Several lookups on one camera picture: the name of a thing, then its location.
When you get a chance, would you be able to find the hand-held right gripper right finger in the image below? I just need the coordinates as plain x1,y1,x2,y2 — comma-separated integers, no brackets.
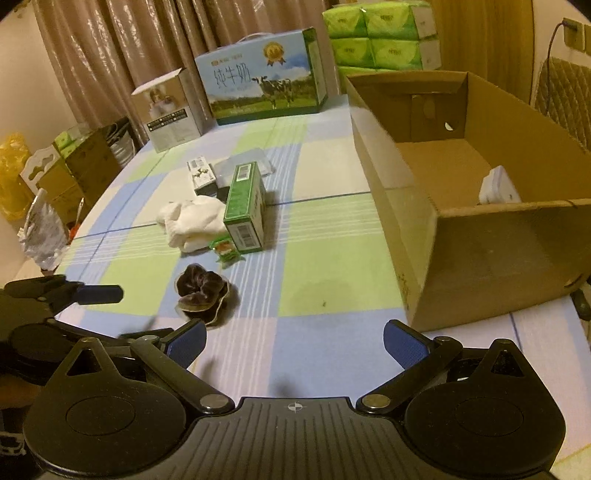
355,318,532,414

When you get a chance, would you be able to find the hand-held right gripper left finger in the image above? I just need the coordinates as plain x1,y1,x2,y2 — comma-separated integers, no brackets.
60,318,234,414

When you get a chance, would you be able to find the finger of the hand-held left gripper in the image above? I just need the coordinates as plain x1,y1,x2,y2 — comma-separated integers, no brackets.
46,318,178,344
2,275,124,315

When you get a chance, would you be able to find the brown cardboard box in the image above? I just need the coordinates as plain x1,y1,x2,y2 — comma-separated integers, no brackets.
344,70,591,333

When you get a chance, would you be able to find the tall green carton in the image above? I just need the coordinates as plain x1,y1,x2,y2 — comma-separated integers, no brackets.
223,161,267,254

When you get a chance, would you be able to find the clear plastic bag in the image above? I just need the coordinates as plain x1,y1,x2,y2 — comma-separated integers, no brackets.
210,148,274,185

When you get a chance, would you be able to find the dark brown scrunchie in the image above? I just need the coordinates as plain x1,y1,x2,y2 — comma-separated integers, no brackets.
175,263,232,328

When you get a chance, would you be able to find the crumpled white plastic bag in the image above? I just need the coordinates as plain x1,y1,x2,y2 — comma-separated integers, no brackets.
18,189,70,271

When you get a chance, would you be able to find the small green snack packet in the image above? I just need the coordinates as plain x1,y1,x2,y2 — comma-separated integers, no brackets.
209,233,246,268

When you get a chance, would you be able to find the white cloth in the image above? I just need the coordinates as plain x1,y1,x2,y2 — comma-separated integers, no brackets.
154,195,232,253

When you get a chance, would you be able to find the light brown cardboard carton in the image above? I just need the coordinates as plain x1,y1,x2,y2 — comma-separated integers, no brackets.
37,161,86,222

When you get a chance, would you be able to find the checked tablecloth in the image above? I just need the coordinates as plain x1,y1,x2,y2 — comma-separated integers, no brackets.
46,88,591,462

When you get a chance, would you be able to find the dark brown cardboard carton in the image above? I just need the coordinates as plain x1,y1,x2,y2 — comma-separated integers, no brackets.
62,117,139,199

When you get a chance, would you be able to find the white chair back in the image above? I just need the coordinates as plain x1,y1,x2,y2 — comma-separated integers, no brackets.
18,143,63,190

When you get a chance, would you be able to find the yellow plastic bag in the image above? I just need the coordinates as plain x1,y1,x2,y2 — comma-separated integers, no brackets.
0,131,35,220

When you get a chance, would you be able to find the small white milk carton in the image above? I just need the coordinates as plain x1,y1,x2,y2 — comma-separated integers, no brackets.
186,157,219,197

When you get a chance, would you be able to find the white plug adapter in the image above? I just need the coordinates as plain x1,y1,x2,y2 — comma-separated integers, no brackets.
478,165,522,206

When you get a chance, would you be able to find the white appliance box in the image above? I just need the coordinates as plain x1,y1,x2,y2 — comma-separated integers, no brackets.
130,68,206,154

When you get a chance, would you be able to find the brown curtain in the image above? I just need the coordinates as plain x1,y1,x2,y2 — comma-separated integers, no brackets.
32,0,342,153

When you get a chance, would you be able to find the blue milk gift box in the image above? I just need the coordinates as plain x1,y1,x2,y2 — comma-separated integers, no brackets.
194,28,329,126

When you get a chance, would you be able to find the quilted beige chair cover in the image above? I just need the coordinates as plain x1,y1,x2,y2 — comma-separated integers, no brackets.
533,56,591,153

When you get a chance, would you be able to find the stack of green tissue packs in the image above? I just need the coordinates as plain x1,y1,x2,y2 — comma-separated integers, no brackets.
322,0,443,93

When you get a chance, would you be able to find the wooden door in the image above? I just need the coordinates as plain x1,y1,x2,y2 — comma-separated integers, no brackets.
429,0,539,104

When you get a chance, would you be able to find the red-handled tool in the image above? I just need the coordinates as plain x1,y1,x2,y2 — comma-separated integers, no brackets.
68,196,86,241

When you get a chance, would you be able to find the wall socket with plug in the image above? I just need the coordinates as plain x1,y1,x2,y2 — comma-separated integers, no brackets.
562,17,591,54

